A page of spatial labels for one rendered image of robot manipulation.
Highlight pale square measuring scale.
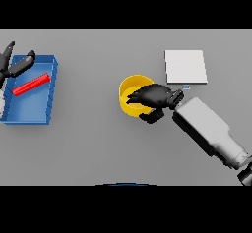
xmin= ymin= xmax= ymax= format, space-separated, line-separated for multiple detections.
xmin=164 ymin=49 xmax=209 ymax=90

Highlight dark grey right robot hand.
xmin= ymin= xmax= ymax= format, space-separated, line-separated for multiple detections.
xmin=126 ymin=84 xmax=185 ymax=125

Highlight blue plastic tray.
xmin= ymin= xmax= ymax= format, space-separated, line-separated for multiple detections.
xmin=0 ymin=54 xmax=59 ymax=126

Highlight red beaker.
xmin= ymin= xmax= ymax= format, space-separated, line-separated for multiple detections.
xmin=12 ymin=73 xmax=51 ymax=97

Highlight yellow bowl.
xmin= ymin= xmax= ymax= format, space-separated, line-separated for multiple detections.
xmin=118 ymin=74 xmax=156 ymax=119

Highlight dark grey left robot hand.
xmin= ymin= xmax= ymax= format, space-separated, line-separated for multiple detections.
xmin=0 ymin=40 xmax=36 ymax=90

